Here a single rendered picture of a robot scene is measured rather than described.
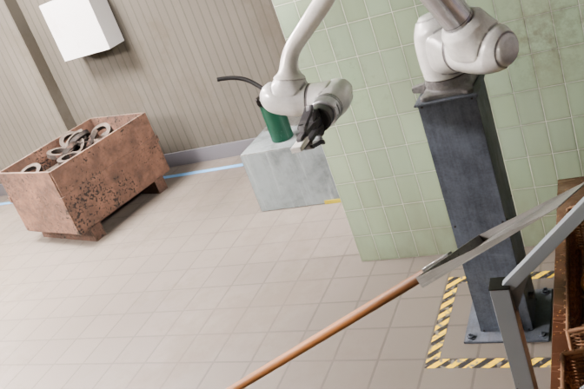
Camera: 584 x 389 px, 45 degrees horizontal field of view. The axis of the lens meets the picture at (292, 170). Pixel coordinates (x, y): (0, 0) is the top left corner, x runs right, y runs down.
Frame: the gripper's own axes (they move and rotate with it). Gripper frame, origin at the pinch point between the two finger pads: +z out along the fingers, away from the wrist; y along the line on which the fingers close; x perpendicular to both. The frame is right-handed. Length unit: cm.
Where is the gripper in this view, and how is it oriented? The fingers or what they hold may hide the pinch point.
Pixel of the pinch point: (300, 144)
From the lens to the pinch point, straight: 190.5
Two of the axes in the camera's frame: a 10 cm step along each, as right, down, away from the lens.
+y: 3.2, 8.7, 3.7
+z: -3.4, 4.7, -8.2
